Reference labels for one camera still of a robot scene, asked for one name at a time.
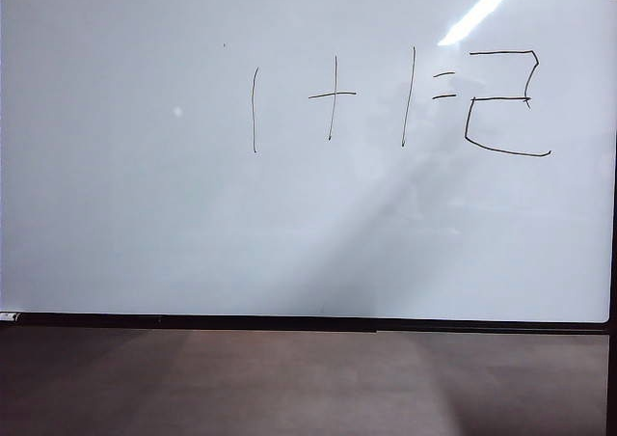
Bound black whiteboard bottom rail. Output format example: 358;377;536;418
0;312;617;335

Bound white whiteboard with black writing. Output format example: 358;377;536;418
0;0;617;324

